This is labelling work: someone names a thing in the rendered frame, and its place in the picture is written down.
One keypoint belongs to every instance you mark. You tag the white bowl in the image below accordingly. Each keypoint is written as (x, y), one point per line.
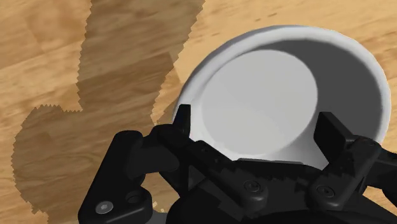
(263, 102)

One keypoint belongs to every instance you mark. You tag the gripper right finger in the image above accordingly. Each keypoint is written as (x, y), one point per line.
(344, 161)

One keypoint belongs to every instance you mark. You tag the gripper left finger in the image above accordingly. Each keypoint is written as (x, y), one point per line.
(173, 145)

